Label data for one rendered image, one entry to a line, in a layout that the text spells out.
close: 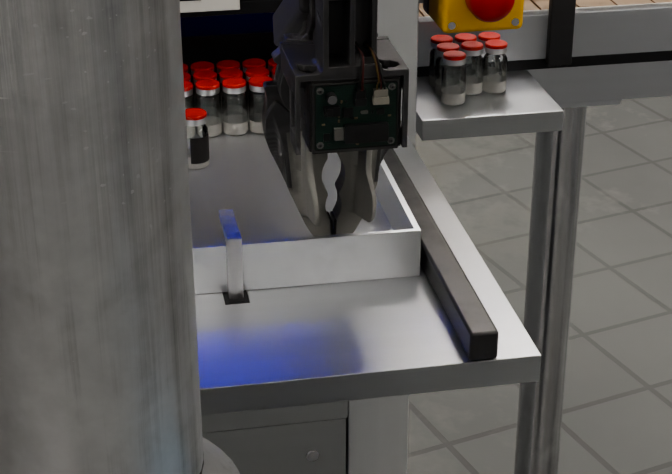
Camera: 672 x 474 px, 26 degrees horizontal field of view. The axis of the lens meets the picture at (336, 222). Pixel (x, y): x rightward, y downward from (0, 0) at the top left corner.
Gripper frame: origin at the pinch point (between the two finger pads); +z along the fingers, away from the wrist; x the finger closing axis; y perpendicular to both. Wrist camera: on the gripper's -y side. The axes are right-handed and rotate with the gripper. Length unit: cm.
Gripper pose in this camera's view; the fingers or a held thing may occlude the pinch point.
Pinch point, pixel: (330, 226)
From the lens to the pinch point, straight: 100.0
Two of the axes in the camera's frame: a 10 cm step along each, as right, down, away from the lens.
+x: 9.8, -0.8, 1.7
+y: 1.9, 4.3, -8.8
